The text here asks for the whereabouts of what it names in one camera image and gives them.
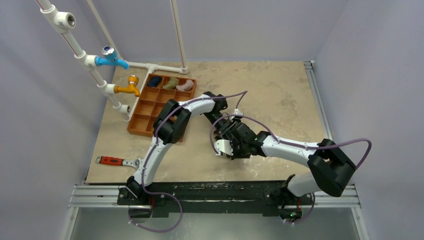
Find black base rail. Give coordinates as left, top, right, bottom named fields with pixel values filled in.
left=117, top=177, right=313, bottom=220

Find orange plastic faucet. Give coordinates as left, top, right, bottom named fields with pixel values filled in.
left=113, top=75, right=140, bottom=97

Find aluminium frame rails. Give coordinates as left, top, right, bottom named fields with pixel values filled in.
left=61, top=61, right=360, bottom=240

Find rolled navy blue underwear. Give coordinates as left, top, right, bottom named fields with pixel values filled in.
left=146, top=76, right=162, bottom=88

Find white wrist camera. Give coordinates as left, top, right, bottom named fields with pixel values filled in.
left=213, top=139, right=233, bottom=157
left=232, top=108, right=244, bottom=117

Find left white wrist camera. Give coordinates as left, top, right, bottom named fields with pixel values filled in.
left=232, top=108, right=244, bottom=117

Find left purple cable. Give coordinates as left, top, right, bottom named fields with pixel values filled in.
left=128, top=90, right=249, bottom=233

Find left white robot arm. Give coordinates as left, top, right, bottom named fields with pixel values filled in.
left=126, top=91, right=235, bottom=205

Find red handled adjustable wrench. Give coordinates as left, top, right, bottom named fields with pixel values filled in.
left=95, top=156, right=143, bottom=169

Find blue plastic faucet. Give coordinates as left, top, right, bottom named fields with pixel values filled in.
left=94, top=45, right=130, bottom=70

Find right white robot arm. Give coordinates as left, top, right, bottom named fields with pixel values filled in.
left=227, top=122, right=356, bottom=204

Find rolled pink underwear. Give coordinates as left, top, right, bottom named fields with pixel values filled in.
left=175, top=79, right=194, bottom=92

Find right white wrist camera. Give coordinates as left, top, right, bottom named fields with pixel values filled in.
left=213, top=139, right=233, bottom=157

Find rolled olive green underwear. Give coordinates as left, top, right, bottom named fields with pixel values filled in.
left=162, top=76, right=179, bottom=90

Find white pvc pipe frame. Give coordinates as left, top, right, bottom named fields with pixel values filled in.
left=36, top=0, right=189, bottom=122

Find orange compartment tray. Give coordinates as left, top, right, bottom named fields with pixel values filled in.
left=127, top=73, right=197, bottom=137

